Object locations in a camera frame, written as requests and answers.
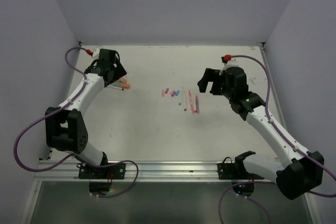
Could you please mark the white purple pen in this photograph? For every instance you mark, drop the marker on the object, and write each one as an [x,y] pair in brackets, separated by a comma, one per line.
[184,101]

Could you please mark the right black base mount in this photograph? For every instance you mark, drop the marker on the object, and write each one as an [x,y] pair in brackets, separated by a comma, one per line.
[234,170]

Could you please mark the pink capped pen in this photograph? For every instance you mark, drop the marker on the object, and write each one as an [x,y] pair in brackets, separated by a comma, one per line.
[194,103]

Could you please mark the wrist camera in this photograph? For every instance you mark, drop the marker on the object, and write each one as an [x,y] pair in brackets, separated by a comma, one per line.
[95,52]
[228,62]

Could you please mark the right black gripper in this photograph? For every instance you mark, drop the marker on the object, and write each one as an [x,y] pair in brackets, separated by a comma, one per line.
[210,74]

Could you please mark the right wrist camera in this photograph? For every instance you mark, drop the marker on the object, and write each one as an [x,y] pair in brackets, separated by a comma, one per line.
[228,62]

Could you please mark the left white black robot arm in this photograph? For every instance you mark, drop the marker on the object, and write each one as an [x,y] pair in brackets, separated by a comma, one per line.
[65,127]

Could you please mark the red tipped pen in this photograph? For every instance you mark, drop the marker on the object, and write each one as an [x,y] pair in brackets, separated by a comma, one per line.
[116,88]

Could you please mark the white blue pen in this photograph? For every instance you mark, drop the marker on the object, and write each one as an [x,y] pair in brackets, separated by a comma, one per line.
[180,96]

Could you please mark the orange capped pen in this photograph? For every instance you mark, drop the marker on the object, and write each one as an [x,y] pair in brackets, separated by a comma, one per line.
[122,85]
[123,80]

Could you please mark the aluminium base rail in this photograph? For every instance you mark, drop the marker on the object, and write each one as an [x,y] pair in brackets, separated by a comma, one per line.
[144,171]

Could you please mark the mauve barrel red pen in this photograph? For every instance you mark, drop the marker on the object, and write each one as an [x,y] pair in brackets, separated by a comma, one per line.
[196,104]

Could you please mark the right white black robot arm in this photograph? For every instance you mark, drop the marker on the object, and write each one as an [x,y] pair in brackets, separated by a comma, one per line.
[297,171]

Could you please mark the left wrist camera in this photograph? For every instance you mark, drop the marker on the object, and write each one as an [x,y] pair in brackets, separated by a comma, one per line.
[95,52]

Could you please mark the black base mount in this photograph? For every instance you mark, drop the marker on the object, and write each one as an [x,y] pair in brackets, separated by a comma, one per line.
[101,178]
[234,170]

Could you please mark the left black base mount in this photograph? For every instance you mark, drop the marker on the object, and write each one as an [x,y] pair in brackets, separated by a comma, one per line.
[101,178]

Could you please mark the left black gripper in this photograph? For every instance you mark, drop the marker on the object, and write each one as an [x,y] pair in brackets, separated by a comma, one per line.
[119,72]

